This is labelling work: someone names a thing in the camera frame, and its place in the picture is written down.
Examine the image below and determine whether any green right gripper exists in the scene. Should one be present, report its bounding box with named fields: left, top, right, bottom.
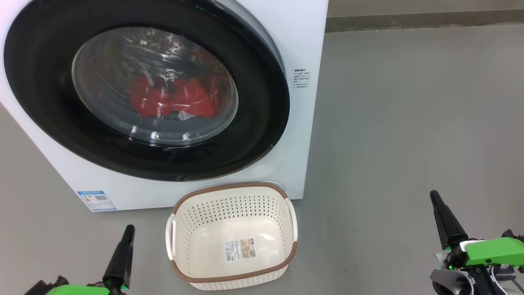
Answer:
left=430, top=190, right=524, bottom=295

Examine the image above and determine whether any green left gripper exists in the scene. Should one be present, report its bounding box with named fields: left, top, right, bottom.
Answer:
left=25, top=225, right=136, bottom=295

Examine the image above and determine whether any red garment white trim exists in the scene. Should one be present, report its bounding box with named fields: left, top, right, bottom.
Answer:
left=170, top=77, right=219, bottom=118
left=129, top=73, right=172, bottom=118

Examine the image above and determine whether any black round washer door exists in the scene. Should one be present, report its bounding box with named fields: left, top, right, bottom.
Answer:
left=3, top=0, right=290, bottom=182

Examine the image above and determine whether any cream basket brown rim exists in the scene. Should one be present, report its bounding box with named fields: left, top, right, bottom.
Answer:
left=165, top=182, right=298, bottom=291

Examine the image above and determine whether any white front-load washing machine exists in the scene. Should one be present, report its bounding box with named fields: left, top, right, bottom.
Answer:
left=0, top=0, right=329, bottom=212

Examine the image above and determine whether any blue energy label sticker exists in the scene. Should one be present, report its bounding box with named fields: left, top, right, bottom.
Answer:
left=77, top=191, right=117, bottom=212

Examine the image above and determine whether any paper product label sticker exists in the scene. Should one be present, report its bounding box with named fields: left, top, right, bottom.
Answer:
left=224, top=238, right=257, bottom=263

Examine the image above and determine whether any grey skirting board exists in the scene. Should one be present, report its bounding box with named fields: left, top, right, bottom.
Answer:
left=325, top=9, right=524, bottom=33

